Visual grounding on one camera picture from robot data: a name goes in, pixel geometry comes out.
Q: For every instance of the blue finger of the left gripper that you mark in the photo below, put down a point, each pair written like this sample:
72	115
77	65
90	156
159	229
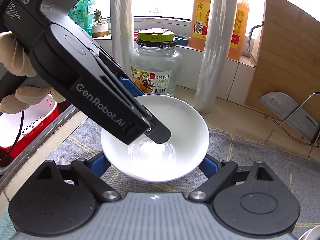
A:
157	132
130	86

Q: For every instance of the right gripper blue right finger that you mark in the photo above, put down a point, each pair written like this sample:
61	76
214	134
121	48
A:
210	166

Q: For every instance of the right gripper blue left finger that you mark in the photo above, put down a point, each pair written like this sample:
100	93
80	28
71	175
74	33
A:
98	164

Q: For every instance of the plain white bowl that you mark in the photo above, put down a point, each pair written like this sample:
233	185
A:
171	150

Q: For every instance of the white plate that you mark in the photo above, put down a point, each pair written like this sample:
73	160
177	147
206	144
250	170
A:
312	234

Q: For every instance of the left gloved hand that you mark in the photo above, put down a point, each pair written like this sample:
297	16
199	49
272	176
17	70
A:
18	63

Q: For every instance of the grey teal checked towel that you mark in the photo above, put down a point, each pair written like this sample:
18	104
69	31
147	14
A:
71	202

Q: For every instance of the glass jar green lid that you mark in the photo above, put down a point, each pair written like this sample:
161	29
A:
155	64

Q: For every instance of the green soap dispenser bottle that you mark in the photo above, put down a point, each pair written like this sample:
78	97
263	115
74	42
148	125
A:
83	14

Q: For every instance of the short cling film roll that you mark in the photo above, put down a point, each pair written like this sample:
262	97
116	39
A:
121	19

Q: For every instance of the small potted plant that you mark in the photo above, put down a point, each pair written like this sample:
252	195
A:
99	28

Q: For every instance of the red white sink basin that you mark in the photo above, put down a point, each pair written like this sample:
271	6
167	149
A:
16	136

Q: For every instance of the tall cling film roll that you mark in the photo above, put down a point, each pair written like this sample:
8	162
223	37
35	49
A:
216	50

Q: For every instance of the orange cooking oil jug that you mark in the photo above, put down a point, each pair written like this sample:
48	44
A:
199	27

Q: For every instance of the bamboo cutting board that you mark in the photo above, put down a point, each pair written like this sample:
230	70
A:
288	57

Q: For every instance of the wire cutting board rack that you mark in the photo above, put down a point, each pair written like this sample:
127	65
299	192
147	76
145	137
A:
293	115

